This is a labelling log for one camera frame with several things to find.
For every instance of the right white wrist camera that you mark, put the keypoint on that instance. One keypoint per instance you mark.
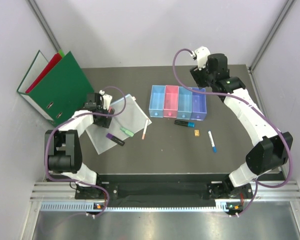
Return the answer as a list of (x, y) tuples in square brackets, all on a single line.
[(201, 56)]

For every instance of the right aluminium corner post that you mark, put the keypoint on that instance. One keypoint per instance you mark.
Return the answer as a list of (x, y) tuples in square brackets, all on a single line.
[(283, 13)]

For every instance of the slotted grey cable duct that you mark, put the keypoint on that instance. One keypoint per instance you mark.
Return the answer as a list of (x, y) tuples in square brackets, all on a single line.
[(95, 206)]

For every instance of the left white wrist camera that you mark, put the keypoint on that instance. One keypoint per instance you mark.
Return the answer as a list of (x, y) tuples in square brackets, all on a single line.
[(106, 100)]

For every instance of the left aluminium corner post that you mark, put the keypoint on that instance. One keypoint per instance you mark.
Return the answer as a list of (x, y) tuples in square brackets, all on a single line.
[(44, 24)]

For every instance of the clear mesh zipper pouch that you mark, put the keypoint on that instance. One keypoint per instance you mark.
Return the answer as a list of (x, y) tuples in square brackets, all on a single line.
[(132, 118)]

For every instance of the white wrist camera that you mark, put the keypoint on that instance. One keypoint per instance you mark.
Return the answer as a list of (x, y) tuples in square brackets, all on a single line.
[(106, 100), (201, 56)]

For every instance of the aluminium corner post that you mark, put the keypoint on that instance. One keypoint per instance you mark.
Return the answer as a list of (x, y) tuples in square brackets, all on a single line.
[(283, 13), (44, 24)]

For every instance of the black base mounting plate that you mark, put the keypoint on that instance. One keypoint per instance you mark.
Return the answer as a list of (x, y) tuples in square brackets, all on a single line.
[(200, 190)]

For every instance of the white blue whiteboard marker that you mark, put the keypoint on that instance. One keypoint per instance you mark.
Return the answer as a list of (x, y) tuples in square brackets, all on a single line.
[(214, 149)]

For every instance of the blue capped black highlighter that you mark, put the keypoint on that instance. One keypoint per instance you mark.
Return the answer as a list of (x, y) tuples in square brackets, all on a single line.
[(184, 123)]

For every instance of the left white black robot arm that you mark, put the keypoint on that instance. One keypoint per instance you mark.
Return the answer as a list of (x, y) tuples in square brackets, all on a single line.
[(64, 152)]

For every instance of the pink drawer bin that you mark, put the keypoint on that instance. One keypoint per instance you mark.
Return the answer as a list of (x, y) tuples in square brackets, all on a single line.
[(171, 101)]

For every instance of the light blue drawer bin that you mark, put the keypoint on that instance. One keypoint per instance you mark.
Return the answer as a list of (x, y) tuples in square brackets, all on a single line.
[(157, 99), (184, 111)]

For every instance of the purple drawer bin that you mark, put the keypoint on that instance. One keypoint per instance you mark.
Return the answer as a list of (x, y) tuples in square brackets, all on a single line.
[(199, 104)]

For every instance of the red folder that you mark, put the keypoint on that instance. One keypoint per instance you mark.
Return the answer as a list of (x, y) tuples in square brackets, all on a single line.
[(51, 64)]

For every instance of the white peach pencil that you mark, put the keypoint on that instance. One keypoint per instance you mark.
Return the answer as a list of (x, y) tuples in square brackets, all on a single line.
[(145, 129)]

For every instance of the green highlighter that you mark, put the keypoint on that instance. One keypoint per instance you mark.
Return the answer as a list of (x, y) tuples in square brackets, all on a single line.
[(127, 132)]

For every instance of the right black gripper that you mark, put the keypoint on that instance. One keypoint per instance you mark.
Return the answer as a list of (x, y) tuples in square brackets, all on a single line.
[(197, 74)]

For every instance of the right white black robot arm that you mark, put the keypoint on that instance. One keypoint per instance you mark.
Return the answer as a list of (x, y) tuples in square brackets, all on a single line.
[(269, 149)]

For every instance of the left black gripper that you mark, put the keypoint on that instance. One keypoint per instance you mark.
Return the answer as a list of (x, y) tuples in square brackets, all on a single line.
[(104, 122)]

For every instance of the purple capped black highlighter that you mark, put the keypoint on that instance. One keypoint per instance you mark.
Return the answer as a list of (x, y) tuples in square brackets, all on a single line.
[(115, 139)]

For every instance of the green lever arch binder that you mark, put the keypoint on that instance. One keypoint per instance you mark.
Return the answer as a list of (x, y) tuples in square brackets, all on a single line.
[(61, 91)]

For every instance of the small yellow eraser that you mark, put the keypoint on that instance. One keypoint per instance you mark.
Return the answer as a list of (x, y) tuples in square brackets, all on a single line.
[(196, 133)]

